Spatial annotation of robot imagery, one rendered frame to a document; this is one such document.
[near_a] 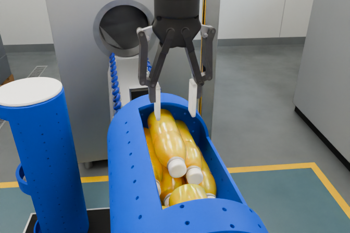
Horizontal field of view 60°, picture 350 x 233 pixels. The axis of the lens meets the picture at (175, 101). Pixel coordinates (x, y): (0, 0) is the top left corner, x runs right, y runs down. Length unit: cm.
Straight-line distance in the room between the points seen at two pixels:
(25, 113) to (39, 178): 33
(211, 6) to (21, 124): 92
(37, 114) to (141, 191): 86
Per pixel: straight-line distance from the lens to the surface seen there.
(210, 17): 135
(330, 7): 290
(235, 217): 51
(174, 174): 67
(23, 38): 548
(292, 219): 226
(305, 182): 256
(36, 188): 157
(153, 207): 52
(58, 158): 149
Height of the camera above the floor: 160
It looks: 28 degrees down
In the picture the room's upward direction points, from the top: straight up
